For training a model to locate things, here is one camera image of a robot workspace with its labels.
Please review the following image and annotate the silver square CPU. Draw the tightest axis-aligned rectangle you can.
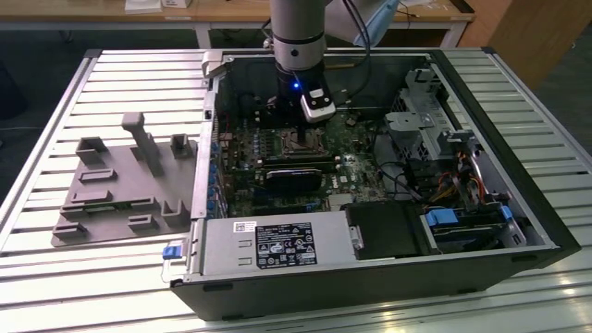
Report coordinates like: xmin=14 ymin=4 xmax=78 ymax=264
xmin=286 ymin=133 xmax=320 ymax=150

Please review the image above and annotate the black RAM slot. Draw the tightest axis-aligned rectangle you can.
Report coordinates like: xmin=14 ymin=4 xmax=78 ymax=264
xmin=264 ymin=155 xmax=334 ymax=162
xmin=261 ymin=159 xmax=337 ymax=167

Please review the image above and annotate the CPU socket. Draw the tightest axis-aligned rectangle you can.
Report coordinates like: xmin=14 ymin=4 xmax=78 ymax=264
xmin=276 ymin=127 xmax=330 ymax=156

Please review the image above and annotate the black expansion slot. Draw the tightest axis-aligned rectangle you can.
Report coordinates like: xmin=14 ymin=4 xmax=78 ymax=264
xmin=252 ymin=205 xmax=309 ymax=215

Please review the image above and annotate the black drive bay cover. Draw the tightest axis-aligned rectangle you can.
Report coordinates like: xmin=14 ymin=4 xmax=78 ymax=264
xmin=344 ymin=202 xmax=433 ymax=260

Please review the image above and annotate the black graphics card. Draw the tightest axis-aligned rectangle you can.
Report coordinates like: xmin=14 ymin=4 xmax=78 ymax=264
xmin=261 ymin=165 xmax=325 ymax=194

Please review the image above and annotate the green motherboard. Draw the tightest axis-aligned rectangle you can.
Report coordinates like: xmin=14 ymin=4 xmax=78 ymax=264
xmin=209 ymin=114 xmax=394 ymax=219

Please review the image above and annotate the small silver chipset heatsink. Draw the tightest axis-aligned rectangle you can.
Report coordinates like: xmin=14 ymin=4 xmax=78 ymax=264
xmin=328 ymin=194 xmax=354 ymax=209

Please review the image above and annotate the grey metal drive cage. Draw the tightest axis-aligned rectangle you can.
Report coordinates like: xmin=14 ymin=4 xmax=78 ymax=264
xmin=382 ymin=68 xmax=480 ymax=164

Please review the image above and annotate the silver power supply unit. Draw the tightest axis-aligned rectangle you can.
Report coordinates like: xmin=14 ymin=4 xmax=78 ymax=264
xmin=197 ymin=212 xmax=357 ymax=278

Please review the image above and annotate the blue disk carrier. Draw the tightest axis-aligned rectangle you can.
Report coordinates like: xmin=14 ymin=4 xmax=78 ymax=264
xmin=424 ymin=207 xmax=460 ymax=227

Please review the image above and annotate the large white box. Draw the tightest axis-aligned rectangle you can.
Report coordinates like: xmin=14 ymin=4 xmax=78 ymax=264
xmin=122 ymin=0 xmax=164 ymax=15

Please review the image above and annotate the grey parts rack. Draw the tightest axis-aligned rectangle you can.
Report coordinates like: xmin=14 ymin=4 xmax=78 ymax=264
xmin=49 ymin=112 xmax=201 ymax=248

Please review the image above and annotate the black hard disk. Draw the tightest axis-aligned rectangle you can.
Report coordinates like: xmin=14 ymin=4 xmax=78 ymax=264
xmin=432 ymin=223 xmax=508 ymax=253

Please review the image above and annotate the black PC case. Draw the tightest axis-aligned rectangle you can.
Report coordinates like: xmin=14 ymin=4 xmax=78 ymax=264
xmin=168 ymin=46 xmax=581 ymax=322

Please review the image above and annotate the green RAM stick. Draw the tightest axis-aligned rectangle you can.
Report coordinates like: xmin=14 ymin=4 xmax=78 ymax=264
xmin=80 ymin=203 xmax=133 ymax=212

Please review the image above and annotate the wooden desk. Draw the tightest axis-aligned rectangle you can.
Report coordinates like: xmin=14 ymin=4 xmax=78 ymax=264
xmin=0 ymin=0 xmax=476 ymax=49

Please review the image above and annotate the wooden cabinet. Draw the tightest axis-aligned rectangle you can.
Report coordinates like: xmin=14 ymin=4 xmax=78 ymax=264
xmin=461 ymin=0 xmax=592 ymax=90

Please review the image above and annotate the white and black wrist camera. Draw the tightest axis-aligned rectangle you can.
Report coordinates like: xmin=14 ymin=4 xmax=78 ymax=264
xmin=298 ymin=88 xmax=337 ymax=123

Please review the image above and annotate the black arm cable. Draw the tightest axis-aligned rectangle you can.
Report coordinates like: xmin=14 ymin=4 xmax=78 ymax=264
xmin=344 ymin=0 xmax=373 ymax=100

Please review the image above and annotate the black wire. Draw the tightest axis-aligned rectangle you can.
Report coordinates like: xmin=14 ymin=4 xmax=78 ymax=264
xmin=376 ymin=162 xmax=424 ymax=202

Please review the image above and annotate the orange and yellow wire bundle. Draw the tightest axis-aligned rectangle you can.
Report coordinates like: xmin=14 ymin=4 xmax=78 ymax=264
xmin=433 ymin=171 xmax=486 ymax=205

